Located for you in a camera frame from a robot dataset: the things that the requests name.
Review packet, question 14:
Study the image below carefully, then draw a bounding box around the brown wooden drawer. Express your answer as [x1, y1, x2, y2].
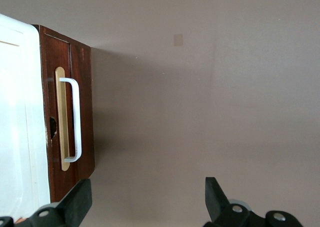
[41, 31, 72, 203]

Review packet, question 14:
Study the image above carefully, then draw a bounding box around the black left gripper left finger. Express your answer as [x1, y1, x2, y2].
[0, 178, 93, 227]

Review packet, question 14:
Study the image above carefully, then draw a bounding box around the gold handle backing plate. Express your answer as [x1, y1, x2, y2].
[54, 66, 70, 172]

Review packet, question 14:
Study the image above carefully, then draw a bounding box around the white drawer handle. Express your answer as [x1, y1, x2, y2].
[59, 77, 83, 164]

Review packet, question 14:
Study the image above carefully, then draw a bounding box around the dark brown wooden cabinet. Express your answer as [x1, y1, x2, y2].
[31, 24, 96, 203]

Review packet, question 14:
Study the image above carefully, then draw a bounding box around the white cabinet box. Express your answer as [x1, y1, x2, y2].
[0, 13, 51, 218]

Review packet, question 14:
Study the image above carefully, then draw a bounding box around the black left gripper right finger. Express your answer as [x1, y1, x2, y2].
[203, 176, 305, 227]

